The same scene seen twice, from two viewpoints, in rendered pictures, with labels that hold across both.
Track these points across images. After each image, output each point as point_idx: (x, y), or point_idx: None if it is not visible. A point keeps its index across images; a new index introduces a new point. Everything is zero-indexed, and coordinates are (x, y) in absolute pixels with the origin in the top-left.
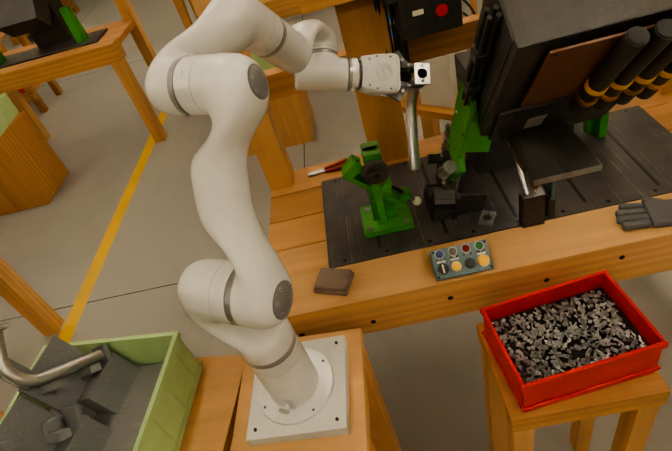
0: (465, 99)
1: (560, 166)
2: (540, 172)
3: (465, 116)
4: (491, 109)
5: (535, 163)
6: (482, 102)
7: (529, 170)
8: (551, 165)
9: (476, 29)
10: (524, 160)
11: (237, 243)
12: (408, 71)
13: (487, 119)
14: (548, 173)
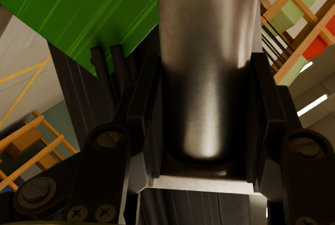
0: (102, 94)
1: (34, 38)
2: (7, 48)
3: (59, 19)
4: (79, 145)
5: (19, 29)
6: (98, 111)
7: (0, 43)
8: (29, 35)
9: (244, 224)
10: (15, 19)
11: None
12: (264, 132)
13: (62, 92)
14: (12, 50)
